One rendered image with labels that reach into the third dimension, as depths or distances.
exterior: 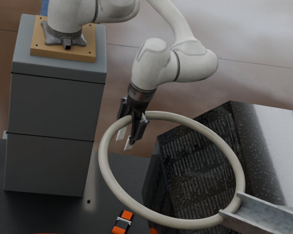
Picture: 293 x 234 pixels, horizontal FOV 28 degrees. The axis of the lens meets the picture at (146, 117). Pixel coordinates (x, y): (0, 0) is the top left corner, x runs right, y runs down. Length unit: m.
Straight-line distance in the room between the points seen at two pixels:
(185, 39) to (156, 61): 0.17
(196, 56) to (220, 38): 2.74
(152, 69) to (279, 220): 0.60
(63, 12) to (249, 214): 1.17
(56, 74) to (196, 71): 0.82
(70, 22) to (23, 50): 0.24
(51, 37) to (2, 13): 1.84
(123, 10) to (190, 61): 0.74
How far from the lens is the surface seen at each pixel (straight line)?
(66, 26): 2.52
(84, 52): 2.54
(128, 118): 1.95
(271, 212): 1.83
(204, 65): 1.88
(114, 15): 2.54
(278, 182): 2.12
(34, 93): 2.58
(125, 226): 2.88
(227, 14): 4.99
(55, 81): 2.53
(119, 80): 3.85
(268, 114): 2.41
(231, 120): 2.32
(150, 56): 1.77
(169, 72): 1.82
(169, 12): 1.93
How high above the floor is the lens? 2.23
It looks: 38 degrees down
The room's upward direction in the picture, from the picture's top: 15 degrees clockwise
